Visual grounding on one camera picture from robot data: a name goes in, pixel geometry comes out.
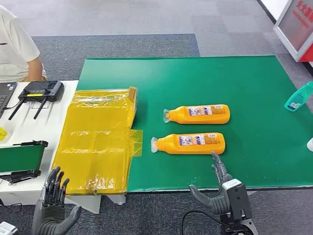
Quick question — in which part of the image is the white table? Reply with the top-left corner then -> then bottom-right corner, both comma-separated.
0,80 -> 126,215

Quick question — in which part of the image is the green belt conveyor unit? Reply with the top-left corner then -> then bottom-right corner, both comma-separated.
0,140 -> 49,186

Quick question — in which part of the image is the yellow film wrapped cardboard box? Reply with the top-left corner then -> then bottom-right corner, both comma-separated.
52,86 -> 143,196

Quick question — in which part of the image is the person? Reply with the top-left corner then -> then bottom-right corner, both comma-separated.
0,4 -> 48,83

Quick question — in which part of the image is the black cable on floor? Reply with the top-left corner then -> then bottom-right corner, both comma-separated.
0,198 -> 23,209

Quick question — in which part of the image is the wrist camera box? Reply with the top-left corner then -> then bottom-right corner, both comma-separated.
221,178 -> 253,224
0,222 -> 18,235

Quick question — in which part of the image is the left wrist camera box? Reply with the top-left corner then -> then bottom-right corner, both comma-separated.
0,222 -> 18,235

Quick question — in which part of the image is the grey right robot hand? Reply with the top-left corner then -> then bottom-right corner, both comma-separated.
189,151 -> 234,215

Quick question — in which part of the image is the green table mat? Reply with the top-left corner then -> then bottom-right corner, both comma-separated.
76,55 -> 313,192

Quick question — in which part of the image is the teal plastic bottle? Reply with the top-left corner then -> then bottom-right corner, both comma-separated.
284,81 -> 313,112

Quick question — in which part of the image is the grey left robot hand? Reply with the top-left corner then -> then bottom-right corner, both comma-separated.
31,166 -> 82,235

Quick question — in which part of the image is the white and red display stand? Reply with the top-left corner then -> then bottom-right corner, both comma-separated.
273,0 -> 313,63

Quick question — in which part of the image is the orange bottle with clear cap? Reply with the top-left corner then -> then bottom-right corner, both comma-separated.
151,132 -> 226,155
163,104 -> 231,125

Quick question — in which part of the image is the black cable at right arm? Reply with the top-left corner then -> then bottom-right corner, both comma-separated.
181,211 -> 222,235

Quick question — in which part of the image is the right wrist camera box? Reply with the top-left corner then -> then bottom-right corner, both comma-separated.
221,178 -> 253,224

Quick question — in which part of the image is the grey laptop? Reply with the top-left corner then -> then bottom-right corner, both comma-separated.
0,82 -> 18,119

